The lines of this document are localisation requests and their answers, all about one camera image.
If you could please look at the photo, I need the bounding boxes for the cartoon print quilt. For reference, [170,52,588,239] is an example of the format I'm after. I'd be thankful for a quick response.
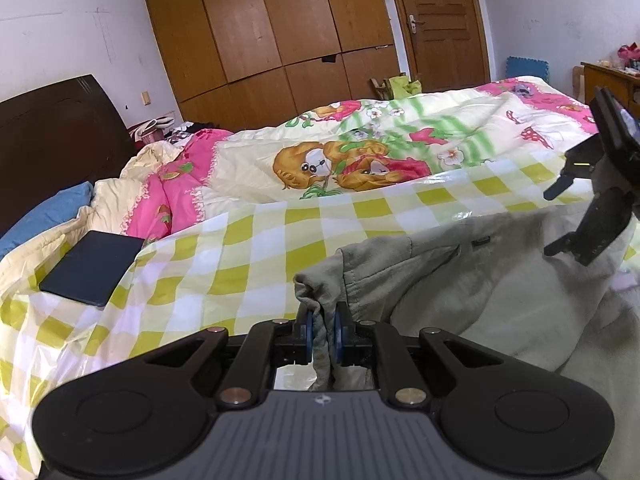
[88,77,597,242]

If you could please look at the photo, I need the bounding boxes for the brown wooden door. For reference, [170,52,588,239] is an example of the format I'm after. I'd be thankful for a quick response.
[399,0,490,92]

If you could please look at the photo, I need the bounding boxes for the blue pillow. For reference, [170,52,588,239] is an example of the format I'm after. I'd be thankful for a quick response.
[1,181,93,258]

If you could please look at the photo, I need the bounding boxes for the wooden side table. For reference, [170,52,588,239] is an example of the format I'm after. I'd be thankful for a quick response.
[582,62,640,118]

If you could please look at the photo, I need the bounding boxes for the dark blue flat book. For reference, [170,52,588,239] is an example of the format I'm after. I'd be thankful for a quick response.
[39,231,144,308]

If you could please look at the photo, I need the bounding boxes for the blue foam mat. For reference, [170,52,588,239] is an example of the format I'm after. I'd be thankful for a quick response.
[506,56,549,82]

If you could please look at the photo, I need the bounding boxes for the dark wooden headboard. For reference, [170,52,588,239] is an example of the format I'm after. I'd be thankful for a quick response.
[0,75,136,232]

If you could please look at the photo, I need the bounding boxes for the green white checkered sheet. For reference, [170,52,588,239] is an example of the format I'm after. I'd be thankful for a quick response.
[1,152,563,479]

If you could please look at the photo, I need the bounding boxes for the clutter beside headboard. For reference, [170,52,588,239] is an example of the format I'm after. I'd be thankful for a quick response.
[128,115,217,148]

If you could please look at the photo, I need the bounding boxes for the grey-green pants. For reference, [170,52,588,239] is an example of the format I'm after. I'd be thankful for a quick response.
[293,199,637,392]

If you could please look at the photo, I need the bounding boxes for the brown wooden wardrobe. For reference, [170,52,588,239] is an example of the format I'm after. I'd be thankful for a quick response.
[145,0,399,131]

